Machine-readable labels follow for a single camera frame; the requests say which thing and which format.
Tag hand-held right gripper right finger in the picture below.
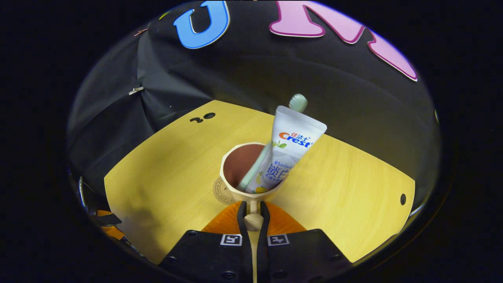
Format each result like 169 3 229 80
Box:
257 201 353 283

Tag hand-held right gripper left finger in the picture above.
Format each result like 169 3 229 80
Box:
159 201 253 283

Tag round wooden coaster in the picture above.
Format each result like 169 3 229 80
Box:
213 176 236 205

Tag beige cup with brown inside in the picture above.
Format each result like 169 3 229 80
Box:
219 142 284 232

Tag white toothpaste tube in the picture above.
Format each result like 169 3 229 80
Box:
244 105 327 194

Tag pale green toothbrush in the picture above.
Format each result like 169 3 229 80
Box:
237 93 308 192

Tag black backdrop cloth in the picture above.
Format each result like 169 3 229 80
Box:
66 0 442 205

